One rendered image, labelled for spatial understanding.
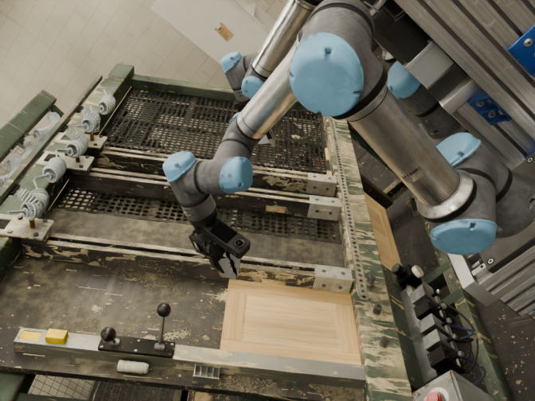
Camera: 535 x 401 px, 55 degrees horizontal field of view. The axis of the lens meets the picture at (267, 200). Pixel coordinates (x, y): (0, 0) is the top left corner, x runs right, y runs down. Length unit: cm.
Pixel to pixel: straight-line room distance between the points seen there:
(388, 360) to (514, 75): 83
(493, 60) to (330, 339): 89
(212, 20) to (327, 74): 458
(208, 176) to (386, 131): 41
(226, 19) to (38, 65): 310
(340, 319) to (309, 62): 104
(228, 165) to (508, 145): 70
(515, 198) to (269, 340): 79
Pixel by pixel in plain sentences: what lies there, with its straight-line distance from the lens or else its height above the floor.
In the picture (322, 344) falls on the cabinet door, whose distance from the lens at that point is 159.
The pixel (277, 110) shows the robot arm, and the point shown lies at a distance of 108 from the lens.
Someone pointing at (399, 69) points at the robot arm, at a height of 127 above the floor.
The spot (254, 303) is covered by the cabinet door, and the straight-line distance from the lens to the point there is 166.
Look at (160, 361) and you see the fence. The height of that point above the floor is 137.
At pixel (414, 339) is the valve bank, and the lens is 171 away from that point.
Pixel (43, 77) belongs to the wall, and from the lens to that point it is 761.
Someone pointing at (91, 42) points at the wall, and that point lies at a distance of 721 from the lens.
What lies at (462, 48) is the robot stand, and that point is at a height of 135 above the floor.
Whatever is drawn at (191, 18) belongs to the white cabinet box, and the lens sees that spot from 538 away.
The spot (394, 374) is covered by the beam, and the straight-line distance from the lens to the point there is 155.
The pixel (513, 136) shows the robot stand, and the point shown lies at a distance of 140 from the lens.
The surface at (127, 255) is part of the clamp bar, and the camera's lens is 173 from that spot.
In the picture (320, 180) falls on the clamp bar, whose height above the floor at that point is 98.
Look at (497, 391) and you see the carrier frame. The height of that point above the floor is 18.
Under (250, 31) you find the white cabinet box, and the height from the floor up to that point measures 118.
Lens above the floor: 186
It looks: 20 degrees down
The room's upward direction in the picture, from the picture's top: 54 degrees counter-clockwise
